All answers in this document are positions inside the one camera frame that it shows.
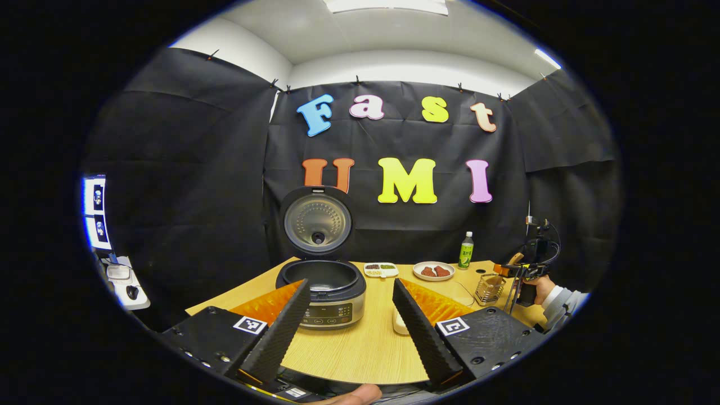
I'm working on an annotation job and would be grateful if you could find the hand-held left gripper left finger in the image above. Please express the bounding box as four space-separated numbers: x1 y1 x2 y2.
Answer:
157 278 311 386

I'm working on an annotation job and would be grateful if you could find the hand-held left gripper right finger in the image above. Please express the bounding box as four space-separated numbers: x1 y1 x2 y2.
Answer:
393 277 549 392

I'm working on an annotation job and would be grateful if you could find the silver black rice cooker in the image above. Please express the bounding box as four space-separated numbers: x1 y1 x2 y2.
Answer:
274 186 367 331

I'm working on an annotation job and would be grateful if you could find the green label drink bottle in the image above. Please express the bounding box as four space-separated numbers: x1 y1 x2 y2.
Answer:
458 231 474 270

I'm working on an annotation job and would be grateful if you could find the white round plate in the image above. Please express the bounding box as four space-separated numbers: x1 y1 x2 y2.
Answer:
412 261 456 282

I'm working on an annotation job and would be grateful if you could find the white divided snack dish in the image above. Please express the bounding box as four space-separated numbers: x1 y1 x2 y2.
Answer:
363 262 400 279

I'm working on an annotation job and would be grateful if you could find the white side table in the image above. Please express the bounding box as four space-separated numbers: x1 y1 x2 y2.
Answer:
104 256 151 311

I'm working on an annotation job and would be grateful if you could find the small ceiling light panel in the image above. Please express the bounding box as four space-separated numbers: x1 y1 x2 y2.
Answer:
534 48 563 70

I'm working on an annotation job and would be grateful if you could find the computer monitor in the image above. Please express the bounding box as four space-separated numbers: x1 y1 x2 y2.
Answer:
83 175 113 251

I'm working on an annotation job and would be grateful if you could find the large ceiling light panel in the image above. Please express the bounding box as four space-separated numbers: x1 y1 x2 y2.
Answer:
323 0 451 16

